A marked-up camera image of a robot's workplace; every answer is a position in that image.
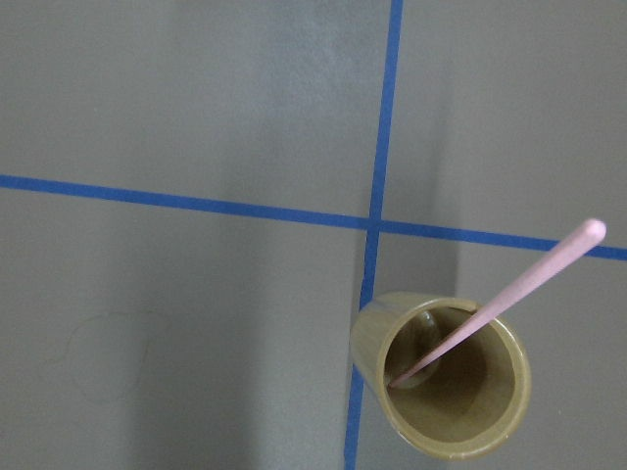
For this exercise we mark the yellow wooden cup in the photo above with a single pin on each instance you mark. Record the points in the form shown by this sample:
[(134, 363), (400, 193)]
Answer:
[(464, 404)]

